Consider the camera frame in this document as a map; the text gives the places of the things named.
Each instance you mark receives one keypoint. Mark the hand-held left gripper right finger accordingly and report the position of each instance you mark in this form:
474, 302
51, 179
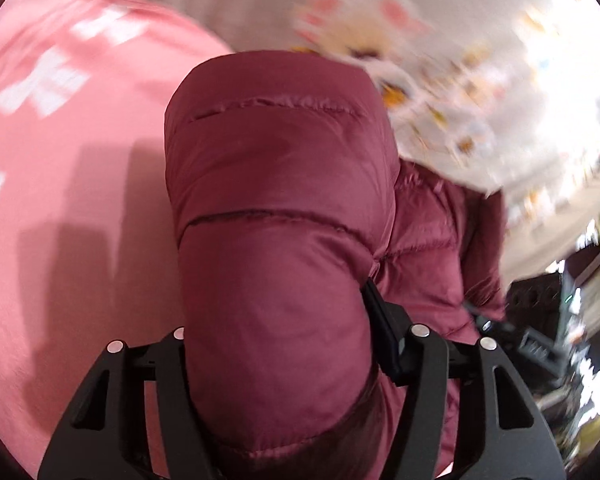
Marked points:
385, 332

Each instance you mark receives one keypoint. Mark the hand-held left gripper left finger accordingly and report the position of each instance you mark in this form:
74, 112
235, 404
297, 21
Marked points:
167, 360

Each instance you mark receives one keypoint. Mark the maroon puffer jacket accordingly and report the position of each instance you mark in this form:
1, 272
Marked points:
280, 240

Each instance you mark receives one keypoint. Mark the pink blanket with white bows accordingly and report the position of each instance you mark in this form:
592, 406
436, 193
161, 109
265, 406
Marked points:
70, 185

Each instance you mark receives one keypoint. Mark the grey floral bed sheet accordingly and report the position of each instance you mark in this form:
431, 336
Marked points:
455, 85

